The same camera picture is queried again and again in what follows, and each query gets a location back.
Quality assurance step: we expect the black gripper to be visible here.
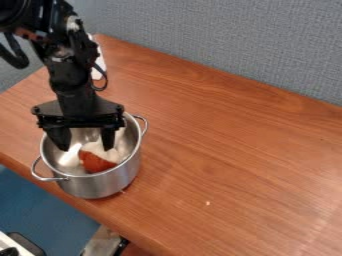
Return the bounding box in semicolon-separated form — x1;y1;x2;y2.
31;96;124;151

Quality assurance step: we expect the red and white toy mushroom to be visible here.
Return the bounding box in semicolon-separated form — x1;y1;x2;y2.
78;137;128;174

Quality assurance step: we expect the stainless steel pot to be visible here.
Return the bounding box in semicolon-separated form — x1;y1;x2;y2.
31;113;148;199

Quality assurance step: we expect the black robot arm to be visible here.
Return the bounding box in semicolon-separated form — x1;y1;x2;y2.
0;0;124;151

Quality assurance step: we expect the white salt shaker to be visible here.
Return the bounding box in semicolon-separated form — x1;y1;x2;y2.
87;32;108;81

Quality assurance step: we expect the grey table leg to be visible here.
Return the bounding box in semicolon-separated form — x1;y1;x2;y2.
80;225;130;256

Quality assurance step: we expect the white and black floor object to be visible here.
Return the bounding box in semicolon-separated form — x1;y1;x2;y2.
0;231;47;256

